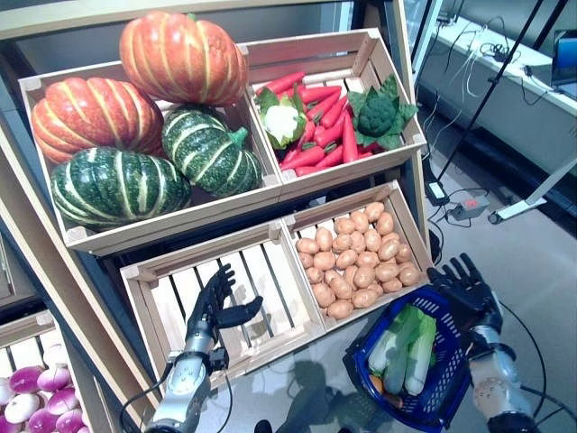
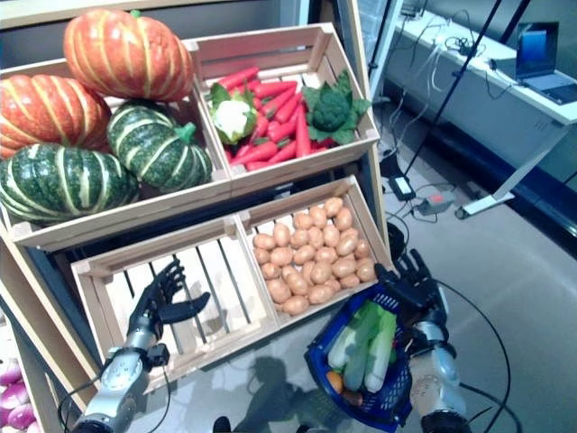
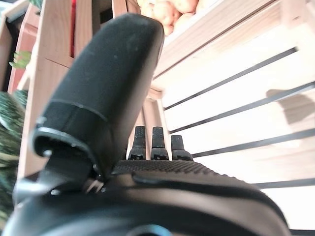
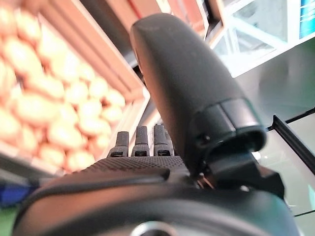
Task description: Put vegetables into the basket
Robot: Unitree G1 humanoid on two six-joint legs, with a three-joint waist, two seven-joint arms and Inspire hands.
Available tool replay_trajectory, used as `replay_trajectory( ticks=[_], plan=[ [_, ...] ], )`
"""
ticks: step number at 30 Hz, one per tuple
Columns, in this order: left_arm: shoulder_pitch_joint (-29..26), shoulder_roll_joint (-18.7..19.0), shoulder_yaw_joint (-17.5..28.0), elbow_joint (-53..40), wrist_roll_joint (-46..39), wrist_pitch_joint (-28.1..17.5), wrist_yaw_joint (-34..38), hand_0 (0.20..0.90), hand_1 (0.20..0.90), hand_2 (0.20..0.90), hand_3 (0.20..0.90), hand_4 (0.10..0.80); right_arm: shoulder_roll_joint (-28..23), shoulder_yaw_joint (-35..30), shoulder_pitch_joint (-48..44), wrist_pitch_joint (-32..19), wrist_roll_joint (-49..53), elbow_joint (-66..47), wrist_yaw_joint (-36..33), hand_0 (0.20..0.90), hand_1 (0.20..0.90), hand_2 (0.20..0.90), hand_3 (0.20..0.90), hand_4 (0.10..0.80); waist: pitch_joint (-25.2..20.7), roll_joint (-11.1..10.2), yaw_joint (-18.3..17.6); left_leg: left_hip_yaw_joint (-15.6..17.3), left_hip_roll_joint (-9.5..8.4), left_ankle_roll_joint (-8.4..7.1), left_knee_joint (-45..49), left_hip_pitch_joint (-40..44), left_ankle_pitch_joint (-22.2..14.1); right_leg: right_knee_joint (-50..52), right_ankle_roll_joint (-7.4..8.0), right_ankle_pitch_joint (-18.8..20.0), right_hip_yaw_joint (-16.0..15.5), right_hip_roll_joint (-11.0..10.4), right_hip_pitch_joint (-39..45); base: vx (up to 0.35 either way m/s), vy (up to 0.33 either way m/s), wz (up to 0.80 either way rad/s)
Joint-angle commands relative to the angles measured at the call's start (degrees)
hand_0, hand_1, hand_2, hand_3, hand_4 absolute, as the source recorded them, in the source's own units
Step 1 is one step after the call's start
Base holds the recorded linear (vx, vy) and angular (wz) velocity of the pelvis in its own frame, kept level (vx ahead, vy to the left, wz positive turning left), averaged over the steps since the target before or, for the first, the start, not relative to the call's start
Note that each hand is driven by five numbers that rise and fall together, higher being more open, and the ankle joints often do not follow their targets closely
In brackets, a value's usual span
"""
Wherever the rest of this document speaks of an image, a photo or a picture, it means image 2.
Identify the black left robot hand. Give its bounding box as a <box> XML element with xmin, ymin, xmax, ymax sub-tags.
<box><xmin>127</xmin><ymin>257</ymin><xmax>212</xmax><ymax>337</ymax></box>

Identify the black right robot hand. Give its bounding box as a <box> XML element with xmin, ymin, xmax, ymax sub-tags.
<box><xmin>373</xmin><ymin>250</ymin><xmax>450</xmax><ymax>326</ymax></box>

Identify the blue plastic shopping basket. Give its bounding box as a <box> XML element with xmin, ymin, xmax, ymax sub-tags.
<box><xmin>304</xmin><ymin>283</ymin><xmax>423</xmax><ymax>432</ymax></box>

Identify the light wooden slat crate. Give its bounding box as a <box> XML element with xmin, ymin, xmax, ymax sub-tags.
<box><xmin>70</xmin><ymin>215</ymin><xmax>280</xmax><ymax>393</ymax></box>
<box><xmin>0</xmin><ymin>315</ymin><xmax>53</xmax><ymax>433</ymax></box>
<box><xmin>182</xmin><ymin>21</ymin><xmax>380</xmax><ymax>189</ymax></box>
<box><xmin>236</xmin><ymin>174</ymin><xmax>396</xmax><ymax>330</ymax></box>

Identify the grey box with red button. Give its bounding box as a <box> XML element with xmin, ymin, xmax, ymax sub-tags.
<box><xmin>417</xmin><ymin>191</ymin><xmax>454</xmax><ymax>216</ymax></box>

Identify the large wooden slat crate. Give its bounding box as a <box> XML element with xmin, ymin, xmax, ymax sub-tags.
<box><xmin>0</xmin><ymin>57</ymin><xmax>234</xmax><ymax>253</ymax></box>

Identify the black power adapter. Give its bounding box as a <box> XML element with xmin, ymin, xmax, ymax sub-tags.
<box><xmin>388</xmin><ymin>174</ymin><xmax>417</xmax><ymax>202</ymax></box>

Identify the green striped pumpkin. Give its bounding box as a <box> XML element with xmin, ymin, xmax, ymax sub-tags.
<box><xmin>106</xmin><ymin>101</ymin><xmax>214</xmax><ymax>193</ymax></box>
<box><xmin>0</xmin><ymin>143</ymin><xmax>140</xmax><ymax>226</ymax></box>

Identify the purple white turnip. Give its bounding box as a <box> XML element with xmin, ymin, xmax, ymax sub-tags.
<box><xmin>0</xmin><ymin>360</ymin><xmax>23</xmax><ymax>387</ymax></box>
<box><xmin>0</xmin><ymin>385</ymin><xmax>26</xmax><ymax>410</ymax></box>

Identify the red plastic carrot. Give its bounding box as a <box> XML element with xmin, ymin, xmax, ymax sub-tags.
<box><xmin>295</xmin><ymin>103</ymin><xmax>313</xmax><ymax>159</ymax></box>
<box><xmin>266</xmin><ymin>139</ymin><xmax>298</xmax><ymax>166</ymax></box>
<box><xmin>230</xmin><ymin>142</ymin><xmax>279</xmax><ymax>167</ymax></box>
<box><xmin>252</xmin><ymin>79</ymin><xmax>298</xmax><ymax>100</ymax></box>
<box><xmin>274</xmin><ymin>92</ymin><xmax>302</xmax><ymax>125</ymax></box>
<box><xmin>261</xmin><ymin>88</ymin><xmax>297</xmax><ymax>119</ymax></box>
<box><xmin>215</xmin><ymin>66</ymin><xmax>261</xmax><ymax>90</ymax></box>

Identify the white table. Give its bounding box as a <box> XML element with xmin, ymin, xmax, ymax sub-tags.
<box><xmin>382</xmin><ymin>11</ymin><xmax>577</xmax><ymax>221</ymax></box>

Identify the white cauliflower with green leaves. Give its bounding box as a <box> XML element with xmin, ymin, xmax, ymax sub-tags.
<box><xmin>206</xmin><ymin>83</ymin><xmax>259</xmax><ymax>146</ymax></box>

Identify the green broccoli with leaves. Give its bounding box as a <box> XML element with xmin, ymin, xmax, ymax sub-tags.
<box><xmin>300</xmin><ymin>69</ymin><xmax>371</xmax><ymax>145</ymax></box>

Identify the black tripod stand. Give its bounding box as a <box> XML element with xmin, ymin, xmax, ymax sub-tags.
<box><xmin>402</xmin><ymin>0</ymin><xmax>533</xmax><ymax>176</ymax></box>

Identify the orange striped pumpkin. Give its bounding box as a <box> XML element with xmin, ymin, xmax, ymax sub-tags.
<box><xmin>62</xmin><ymin>8</ymin><xmax>196</xmax><ymax>104</ymax></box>
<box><xmin>0</xmin><ymin>74</ymin><xmax>113</xmax><ymax>160</ymax></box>

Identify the thin black stand pole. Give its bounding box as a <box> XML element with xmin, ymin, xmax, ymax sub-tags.
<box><xmin>367</xmin><ymin>0</ymin><xmax>398</xmax><ymax>71</ymax></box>

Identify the open silver laptop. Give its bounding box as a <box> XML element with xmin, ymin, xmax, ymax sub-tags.
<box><xmin>515</xmin><ymin>21</ymin><xmax>577</xmax><ymax>106</ymax></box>

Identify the wooden display shelf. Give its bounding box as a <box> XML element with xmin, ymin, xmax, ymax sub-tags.
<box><xmin>0</xmin><ymin>0</ymin><xmax>398</xmax><ymax>414</ymax></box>

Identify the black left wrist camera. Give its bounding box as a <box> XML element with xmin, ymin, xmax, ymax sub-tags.
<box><xmin>147</xmin><ymin>343</ymin><xmax>171</xmax><ymax>367</ymax></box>

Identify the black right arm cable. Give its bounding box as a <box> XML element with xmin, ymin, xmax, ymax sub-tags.
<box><xmin>432</xmin><ymin>277</ymin><xmax>513</xmax><ymax>433</ymax></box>

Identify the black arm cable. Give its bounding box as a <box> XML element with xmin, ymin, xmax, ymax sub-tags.
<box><xmin>432</xmin><ymin>277</ymin><xmax>513</xmax><ymax>433</ymax></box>
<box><xmin>56</xmin><ymin>360</ymin><xmax>175</xmax><ymax>433</ymax></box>

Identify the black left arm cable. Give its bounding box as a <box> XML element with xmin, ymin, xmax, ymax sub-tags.
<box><xmin>56</xmin><ymin>360</ymin><xmax>175</xmax><ymax>433</ymax></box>

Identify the white cable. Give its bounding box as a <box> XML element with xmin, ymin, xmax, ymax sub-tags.
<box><xmin>423</xmin><ymin>26</ymin><xmax>447</xmax><ymax>89</ymax></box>

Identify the glass door white frame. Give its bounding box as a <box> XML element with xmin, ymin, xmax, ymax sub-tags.
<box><xmin>355</xmin><ymin>0</ymin><xmax>405</xmax><ymax>105</ymax></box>

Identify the tangled black cable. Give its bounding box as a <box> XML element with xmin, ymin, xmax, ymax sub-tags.
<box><xmin>444</xmin><ymin>11</ymin><xmax>488</xmax><ymax>58</ymax></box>

